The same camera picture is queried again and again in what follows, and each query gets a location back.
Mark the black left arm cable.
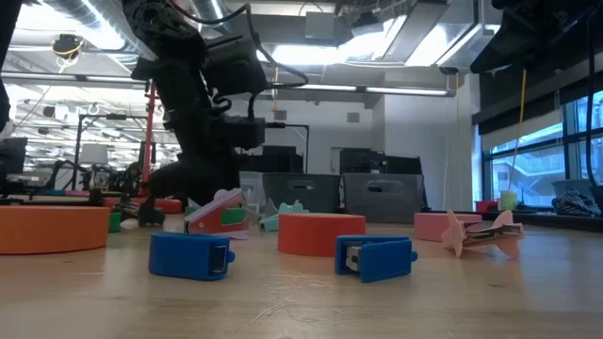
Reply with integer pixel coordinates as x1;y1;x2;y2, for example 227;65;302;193
171;0;310;90

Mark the pink staple remover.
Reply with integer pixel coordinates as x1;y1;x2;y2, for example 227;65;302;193
441;209;526;260

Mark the silver ventilation duct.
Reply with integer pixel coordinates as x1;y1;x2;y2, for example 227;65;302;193
41;0;157;62

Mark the pink tape roll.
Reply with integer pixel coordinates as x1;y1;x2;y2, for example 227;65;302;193
414;212;483;243

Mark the grey background bin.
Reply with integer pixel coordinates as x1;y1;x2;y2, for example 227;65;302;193
550;178;595;199

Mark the black cabinet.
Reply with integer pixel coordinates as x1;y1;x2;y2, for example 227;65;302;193
338;148;424;176

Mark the ceiling light tube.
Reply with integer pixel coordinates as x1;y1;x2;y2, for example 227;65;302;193
296;83;449;97

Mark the yellow black cable reel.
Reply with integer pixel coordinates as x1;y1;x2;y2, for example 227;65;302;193
50;33;86;73

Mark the black pipe frame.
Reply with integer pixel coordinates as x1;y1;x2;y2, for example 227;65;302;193
266;121;311;174

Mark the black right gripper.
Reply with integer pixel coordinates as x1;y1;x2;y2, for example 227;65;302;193
470;0;603;74

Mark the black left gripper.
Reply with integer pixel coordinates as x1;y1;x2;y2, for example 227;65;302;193
138;79;268;228

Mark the mint green staple remover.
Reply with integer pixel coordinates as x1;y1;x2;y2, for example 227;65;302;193
258;200;311;233

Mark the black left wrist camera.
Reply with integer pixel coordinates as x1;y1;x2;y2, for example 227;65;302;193
204;35;269;95

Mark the teal plastic bin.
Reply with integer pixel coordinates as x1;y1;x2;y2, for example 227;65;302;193
262;172;342;215

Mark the large window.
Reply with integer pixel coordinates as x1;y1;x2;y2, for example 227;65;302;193
483;89;603;209

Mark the grey plastic bin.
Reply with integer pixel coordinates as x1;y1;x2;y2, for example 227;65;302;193
342;172;425;225

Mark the green cup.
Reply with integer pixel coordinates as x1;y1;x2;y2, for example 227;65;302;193
498;189;518;212

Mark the blue mini stapler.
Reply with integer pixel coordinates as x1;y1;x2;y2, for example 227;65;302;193
148;231;236;283
334;234;419;284

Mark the black equipment case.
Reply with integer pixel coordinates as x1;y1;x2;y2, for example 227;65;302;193
239;145;305;174

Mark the green tape roll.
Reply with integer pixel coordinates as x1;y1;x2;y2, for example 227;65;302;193
184;205;250;226

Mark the yellow hanging cord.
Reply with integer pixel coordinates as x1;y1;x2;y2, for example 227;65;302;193
511;69;528;189

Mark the black upright post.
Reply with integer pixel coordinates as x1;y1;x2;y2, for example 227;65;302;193
0;0;24;134

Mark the red tape roll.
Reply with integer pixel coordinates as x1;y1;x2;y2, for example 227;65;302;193
277;213;367;258

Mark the grey ceiling box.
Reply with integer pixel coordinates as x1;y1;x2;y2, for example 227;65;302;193
304;11;338;41

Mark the orange tape roll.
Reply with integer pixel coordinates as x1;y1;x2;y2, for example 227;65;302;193
0;205;111;256

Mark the striped cloth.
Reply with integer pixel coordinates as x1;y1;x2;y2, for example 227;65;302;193
551;188;602;218

